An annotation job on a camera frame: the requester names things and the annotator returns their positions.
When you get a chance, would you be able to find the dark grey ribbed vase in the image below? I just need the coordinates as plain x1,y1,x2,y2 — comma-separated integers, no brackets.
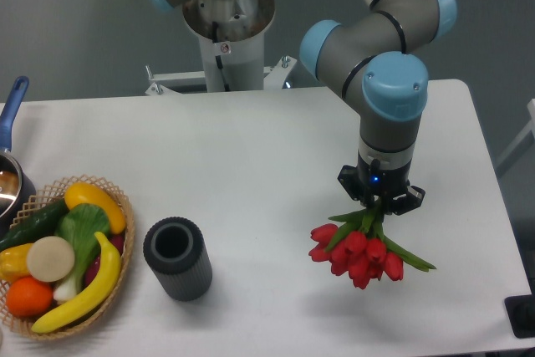
143,217,213,302

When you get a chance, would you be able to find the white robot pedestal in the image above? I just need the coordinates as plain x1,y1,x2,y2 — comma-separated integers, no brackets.
145,0,297,95

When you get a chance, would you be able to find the dark red vegetable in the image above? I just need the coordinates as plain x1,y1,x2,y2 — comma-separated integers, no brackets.
84,234,125,288

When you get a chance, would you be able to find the yellow banana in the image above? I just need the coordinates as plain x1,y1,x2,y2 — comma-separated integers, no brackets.
31,232,121,334

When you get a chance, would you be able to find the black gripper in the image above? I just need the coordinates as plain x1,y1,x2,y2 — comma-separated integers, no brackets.
338,156,425,216

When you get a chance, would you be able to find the green bok choy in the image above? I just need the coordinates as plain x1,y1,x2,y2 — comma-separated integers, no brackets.
53,203,110,304

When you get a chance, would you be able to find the yellow bell pepper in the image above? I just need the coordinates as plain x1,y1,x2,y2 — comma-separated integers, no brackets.
1,243,33,283

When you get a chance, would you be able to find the white frame at right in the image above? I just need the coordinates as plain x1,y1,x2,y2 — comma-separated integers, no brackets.
495,99,534,178

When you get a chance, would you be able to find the black device at table edge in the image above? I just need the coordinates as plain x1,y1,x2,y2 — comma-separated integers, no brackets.
504,294,534,339

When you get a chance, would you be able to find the woven wicker basket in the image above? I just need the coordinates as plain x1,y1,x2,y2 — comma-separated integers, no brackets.
1,175,135,341

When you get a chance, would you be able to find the blue handled saucepan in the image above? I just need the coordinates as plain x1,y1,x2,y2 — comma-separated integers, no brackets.
1,76,35,237

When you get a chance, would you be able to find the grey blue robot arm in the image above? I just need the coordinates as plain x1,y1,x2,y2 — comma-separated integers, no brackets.
151,0,457,215

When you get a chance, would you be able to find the orange fruit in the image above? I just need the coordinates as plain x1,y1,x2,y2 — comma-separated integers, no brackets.
6,276,53,318

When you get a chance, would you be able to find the beige round disc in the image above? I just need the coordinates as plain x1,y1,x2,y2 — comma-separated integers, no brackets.
26,236,75,283

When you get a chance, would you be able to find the red tulip bouquet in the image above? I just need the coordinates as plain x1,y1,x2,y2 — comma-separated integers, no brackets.
308,202,436,289

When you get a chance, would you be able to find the green cucumber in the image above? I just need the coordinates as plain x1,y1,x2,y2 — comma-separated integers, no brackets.
1,199,69,251

